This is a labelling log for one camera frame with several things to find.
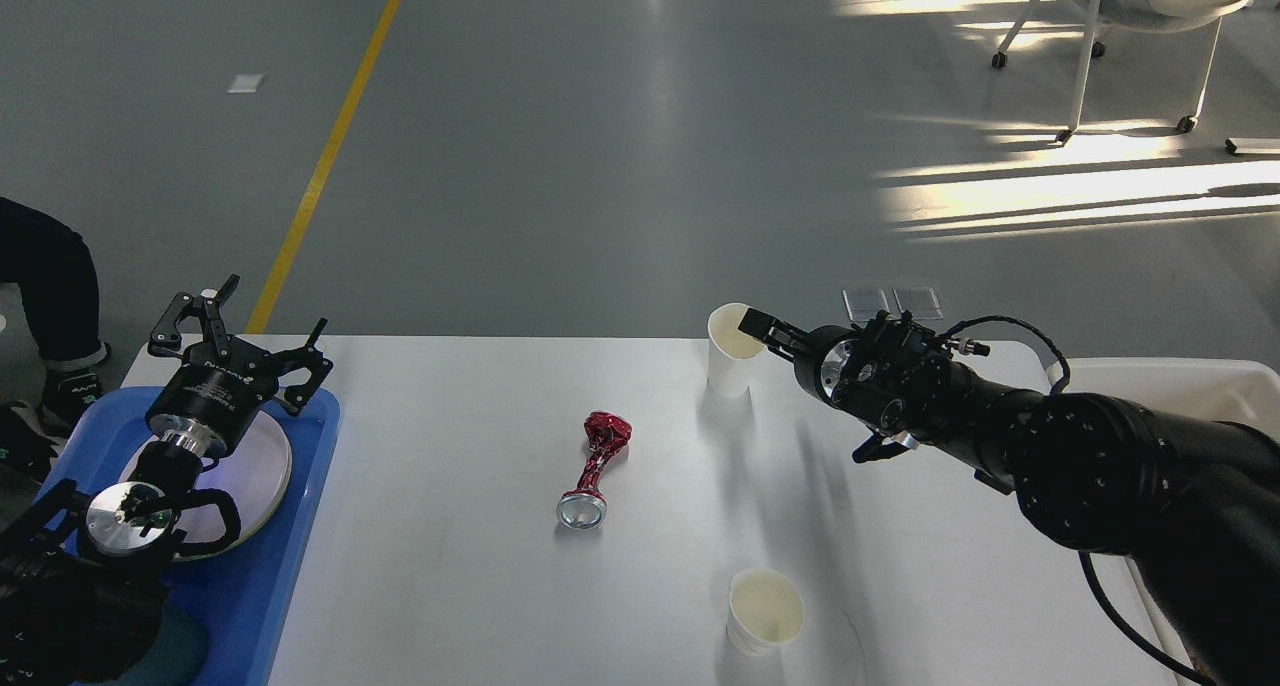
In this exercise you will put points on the blue plastic tray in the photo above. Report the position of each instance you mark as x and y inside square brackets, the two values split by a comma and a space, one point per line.
[242, 596]

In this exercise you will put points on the white plastic bin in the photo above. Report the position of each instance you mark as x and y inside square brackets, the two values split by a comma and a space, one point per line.
[1208, 389]

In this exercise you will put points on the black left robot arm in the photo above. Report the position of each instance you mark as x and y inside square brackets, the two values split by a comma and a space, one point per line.
[83, 590]

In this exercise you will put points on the person dark trousers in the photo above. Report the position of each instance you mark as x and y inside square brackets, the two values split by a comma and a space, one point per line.
[53, 269]

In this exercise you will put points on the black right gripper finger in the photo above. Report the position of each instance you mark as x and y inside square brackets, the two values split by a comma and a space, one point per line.
[777, 336]

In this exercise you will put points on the clear floor plate left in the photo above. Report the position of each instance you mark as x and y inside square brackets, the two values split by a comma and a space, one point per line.
[864, 304]

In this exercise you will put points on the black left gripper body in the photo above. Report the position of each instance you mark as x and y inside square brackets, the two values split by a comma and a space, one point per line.
[211, 405]

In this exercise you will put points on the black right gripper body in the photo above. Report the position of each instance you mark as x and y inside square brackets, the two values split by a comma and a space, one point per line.
[826, 360]

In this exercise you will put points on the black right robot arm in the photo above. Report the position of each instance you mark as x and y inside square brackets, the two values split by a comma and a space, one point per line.
[1192, 502]

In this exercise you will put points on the teal mug yellow inside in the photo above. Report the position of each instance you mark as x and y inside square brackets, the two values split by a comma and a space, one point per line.
[177, 656]

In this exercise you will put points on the pink plate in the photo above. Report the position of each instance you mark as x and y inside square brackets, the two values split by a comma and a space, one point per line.
[175, 483]

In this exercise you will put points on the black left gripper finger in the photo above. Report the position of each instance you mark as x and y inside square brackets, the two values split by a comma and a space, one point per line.
[217, 347]
[290, 378]

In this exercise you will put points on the crushed red can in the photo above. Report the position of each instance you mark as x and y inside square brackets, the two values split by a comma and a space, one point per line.
[584, 506]

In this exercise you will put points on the clear floor plate right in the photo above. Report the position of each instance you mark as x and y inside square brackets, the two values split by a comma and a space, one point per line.
[923, 304]

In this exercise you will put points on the white paper cup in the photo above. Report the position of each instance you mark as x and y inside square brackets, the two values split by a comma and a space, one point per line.
[766, 611]
[731, 353]

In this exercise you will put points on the clear floor plate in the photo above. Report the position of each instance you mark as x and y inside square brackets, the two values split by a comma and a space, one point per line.
[864, 304]
[923, 304]

